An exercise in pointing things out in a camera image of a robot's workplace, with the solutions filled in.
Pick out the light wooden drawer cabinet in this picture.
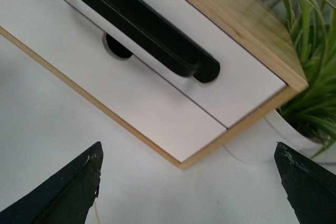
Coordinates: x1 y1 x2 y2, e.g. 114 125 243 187
1 0 308 169

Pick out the white plant pot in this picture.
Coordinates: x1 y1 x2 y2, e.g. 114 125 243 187
224 110 322 165

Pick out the green striped spider plant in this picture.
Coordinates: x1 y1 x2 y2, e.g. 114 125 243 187
278 0 335 157

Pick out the black drawer handle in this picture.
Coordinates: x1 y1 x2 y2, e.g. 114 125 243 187
82 0 220 83

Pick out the thin wooden toothpick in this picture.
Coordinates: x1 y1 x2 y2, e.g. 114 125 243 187
94 201 101 224

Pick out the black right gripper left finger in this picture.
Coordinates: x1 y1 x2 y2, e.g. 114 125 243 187
1 142 103 223

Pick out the white drawer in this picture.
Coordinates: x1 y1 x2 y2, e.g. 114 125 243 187
1 0 226 163
64 0 285 128

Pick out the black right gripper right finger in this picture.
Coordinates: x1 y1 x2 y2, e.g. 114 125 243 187
274 142 335 223

